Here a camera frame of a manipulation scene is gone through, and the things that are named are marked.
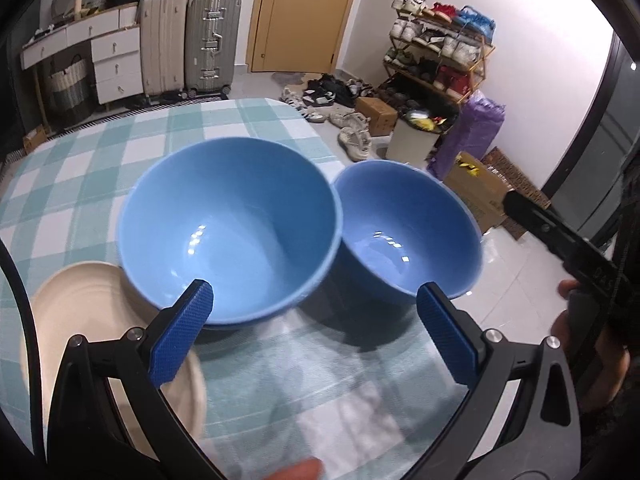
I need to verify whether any cream plate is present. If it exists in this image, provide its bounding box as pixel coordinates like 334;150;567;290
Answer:
30;262;205;459

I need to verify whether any blue bowl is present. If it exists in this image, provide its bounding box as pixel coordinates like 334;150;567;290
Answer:
116;136;343;330
333;159;483;307

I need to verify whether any right hand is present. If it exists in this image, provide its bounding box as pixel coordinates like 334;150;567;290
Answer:
549;278;633;414

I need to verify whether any left hand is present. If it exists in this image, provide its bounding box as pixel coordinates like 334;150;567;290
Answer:
266;457;323;480

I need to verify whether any printed cardboard box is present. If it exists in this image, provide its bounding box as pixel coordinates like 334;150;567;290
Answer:
444;152;511;233

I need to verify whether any teal plaid tablecloth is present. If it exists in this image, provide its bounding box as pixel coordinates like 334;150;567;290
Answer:
1;99;465;479

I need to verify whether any purple plastic bag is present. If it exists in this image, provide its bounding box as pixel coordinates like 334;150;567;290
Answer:
427;90;506;180

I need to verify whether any white trash bin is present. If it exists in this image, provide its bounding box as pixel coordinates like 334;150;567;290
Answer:
385;110;448;170

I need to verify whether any brown cardboard box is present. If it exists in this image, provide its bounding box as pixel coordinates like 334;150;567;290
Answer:
355;98;398;136

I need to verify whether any wooden shoe rack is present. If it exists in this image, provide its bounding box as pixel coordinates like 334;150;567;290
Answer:
383;0;497;106

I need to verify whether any small cardboard box on floor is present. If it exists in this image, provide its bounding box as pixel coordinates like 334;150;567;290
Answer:
23;125;50;154

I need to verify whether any woven laundry basket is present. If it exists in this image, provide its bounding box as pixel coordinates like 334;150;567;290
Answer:
46;54;94;127

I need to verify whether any white desk with drawers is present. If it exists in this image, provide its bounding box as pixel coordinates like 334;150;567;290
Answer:
20;3;143;105

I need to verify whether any beige suitcase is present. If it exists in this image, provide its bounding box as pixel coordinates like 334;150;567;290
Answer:
140;0;189;96

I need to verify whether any silver suitcase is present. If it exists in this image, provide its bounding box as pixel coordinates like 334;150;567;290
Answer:
184;0;242;96

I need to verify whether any wooden door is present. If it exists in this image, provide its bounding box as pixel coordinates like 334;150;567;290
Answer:
246;0;354;74

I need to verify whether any black cable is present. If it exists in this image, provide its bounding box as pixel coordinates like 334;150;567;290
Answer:
0;238;49;461

